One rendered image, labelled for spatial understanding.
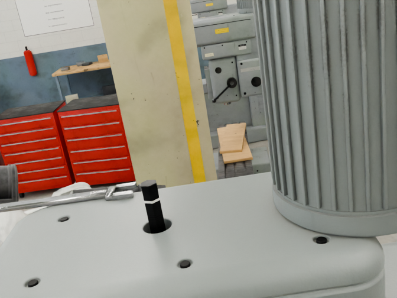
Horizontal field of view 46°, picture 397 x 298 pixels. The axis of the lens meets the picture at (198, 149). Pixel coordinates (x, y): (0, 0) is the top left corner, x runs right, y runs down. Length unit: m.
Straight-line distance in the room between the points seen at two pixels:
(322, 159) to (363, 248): 0.10
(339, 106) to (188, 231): 0.23
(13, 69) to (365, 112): 9.92
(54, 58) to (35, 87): 0.74
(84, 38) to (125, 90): 7.50
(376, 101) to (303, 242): 0.17
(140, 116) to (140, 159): 0.23
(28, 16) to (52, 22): 0.48
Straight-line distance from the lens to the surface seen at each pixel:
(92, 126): 5.36
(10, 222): 1.21
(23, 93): 10.32
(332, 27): 0.46
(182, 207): 0.64
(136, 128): 2.37
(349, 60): 0.47
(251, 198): 0.63
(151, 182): 0.58
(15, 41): 10.16
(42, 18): 9.95
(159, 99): 2.32
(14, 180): 1.29
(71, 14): 9.80
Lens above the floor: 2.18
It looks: 20 degrees down
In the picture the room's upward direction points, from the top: 9 degrees counter-clockwise
